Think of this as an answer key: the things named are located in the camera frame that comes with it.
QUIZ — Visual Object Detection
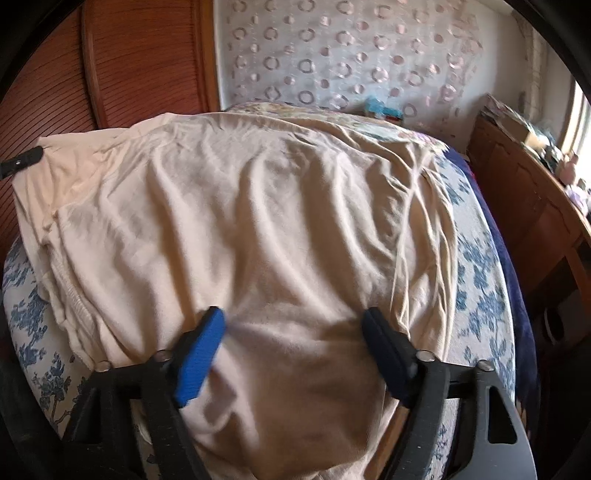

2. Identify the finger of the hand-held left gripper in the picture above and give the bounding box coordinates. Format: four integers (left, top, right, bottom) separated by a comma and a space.
0, 147, 44, 181

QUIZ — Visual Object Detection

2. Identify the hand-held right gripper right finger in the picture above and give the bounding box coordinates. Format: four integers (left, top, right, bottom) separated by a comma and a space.
361, 307, 539, 480

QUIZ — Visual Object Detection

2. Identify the navy blue blanket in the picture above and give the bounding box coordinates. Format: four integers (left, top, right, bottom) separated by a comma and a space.
450, 148, 541, 444

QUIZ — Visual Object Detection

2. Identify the pink figurine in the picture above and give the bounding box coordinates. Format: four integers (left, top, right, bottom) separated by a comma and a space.
558, 154, 581, 185

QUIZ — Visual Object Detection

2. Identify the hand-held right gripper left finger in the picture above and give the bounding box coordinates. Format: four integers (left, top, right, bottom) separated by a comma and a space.
62, 305, 227, 480

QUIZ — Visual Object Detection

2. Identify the stack of books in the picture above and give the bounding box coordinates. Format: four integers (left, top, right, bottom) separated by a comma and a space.
480, 92, 543, 144

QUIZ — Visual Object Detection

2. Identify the window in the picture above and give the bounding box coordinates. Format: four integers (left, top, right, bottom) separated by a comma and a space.
561, 78, 591, 162

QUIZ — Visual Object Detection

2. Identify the beige t-shirt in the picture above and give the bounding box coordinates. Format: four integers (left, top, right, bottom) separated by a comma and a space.
11, 111, 460, 480

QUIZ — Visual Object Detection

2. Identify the wooden headboard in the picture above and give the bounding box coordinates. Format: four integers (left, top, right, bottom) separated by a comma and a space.
0, 0, 222, 259

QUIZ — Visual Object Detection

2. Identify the white curtain with circles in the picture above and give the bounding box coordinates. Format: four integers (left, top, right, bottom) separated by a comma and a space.
212, 0, 532, 153

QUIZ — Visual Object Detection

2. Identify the small box with blue cloth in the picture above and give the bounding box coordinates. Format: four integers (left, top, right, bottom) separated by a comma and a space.
362, 97, 404, 123

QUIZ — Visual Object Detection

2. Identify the blue floral white blanket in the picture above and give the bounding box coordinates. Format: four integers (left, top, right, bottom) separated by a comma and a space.
2, 138, 518, 480

